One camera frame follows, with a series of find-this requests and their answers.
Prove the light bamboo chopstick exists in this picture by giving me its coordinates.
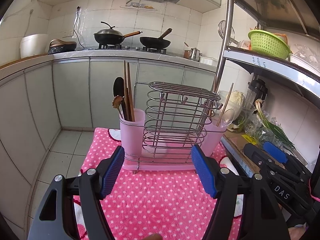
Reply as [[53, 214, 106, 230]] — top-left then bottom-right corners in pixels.
[[216, 83, 234, 127]]

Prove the dark brown chopstick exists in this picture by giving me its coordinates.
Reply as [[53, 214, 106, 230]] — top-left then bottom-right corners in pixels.
[[127, 62, 135, 122]]

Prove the gold flower spoon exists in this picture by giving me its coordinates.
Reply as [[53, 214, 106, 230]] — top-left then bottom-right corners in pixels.
[[112, 95, 125, 119]]

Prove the light wooden chopstick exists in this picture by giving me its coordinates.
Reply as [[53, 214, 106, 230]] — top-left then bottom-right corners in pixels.
[[123, 60, 130, 121]]

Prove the green onions bunch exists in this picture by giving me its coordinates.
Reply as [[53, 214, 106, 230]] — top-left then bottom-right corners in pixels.
[[254, 99, 295, 149]]

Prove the clear plastic spoon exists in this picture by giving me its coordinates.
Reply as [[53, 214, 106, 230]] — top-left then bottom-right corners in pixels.
[[219, 108, 235, 128]]

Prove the napa cabbage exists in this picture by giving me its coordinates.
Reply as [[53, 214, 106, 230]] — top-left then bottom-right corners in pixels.
[[226, 90, 245, 120]]

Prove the black blender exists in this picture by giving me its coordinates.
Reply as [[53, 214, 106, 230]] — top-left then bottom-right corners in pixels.
[[245, 79, 268, 109]]

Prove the pink right utensil cup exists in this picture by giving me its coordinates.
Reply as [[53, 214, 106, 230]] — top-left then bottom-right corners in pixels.
[[200, 118, 227, 157]]

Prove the pink utensil cup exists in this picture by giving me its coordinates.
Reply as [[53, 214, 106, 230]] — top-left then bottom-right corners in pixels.
[[200, 118, 227, 157], [119, 108, 145, 159]]

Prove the pink drip tray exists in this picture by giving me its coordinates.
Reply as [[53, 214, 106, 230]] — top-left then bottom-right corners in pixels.
[[123, 160, 195, 171]]

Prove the pink polka dot towel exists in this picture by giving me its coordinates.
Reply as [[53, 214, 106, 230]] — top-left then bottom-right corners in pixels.
[[72, 127, 245, 240]]

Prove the pink left utensil cup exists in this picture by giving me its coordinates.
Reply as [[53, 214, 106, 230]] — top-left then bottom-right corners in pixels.
[[119, 108, 145, 159]]

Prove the green plastic colander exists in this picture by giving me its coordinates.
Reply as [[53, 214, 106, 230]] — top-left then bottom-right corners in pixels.
[[248, 29, 291, 60]]

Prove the steel kettle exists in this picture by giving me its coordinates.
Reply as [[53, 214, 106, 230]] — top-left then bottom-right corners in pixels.
[[189, 48, 202, 62]]

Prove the black spoon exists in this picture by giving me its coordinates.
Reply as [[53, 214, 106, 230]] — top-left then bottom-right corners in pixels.
[[113, 77, 128, 120]]

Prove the copper small pot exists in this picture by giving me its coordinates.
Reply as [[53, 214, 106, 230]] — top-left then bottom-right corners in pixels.
[[183, 42, 190, 59]]

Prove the metal shelf rack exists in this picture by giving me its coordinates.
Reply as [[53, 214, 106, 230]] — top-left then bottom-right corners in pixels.
[[215, 0, 320, 178]]

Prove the black and gold pot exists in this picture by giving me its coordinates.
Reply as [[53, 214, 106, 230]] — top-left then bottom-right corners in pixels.
[[48, 39, 77, 55]]

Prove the open black wok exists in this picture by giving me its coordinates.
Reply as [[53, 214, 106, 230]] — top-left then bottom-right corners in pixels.
[[140, 28, 172, 50]]

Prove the white rice cooker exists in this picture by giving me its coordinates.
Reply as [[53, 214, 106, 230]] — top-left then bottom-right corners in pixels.
[[20, 34, 49, 58]]

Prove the gas stove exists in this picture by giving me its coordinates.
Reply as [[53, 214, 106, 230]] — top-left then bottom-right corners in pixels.
[[85, 44, 167, 55]]

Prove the lidded black wok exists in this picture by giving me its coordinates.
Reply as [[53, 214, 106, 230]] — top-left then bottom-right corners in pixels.
[[94, 21, 143, 46]]

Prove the steel wire utensil rack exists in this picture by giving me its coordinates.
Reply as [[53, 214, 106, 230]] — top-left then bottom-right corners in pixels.
[[125, 81, 222, 164]]

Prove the wire mesh strainer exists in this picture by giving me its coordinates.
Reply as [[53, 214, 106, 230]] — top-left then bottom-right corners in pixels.
[[217, 20, 235, 39]]

